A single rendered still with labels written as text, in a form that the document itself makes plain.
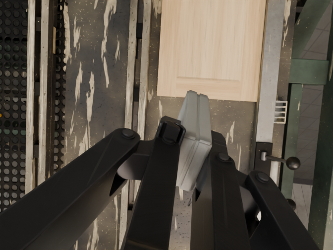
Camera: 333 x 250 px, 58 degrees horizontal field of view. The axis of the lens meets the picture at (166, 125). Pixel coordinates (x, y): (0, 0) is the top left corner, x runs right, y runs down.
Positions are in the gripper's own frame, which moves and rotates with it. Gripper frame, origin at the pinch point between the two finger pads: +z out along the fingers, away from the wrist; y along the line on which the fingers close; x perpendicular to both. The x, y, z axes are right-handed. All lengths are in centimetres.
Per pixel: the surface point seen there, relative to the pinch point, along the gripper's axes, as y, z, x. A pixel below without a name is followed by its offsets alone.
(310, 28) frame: 45, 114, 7
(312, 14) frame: 42, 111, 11
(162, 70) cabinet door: -5, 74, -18
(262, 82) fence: 25, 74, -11
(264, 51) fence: 22, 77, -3
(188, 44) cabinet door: 0, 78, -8
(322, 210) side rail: 58, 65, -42
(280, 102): 33, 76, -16
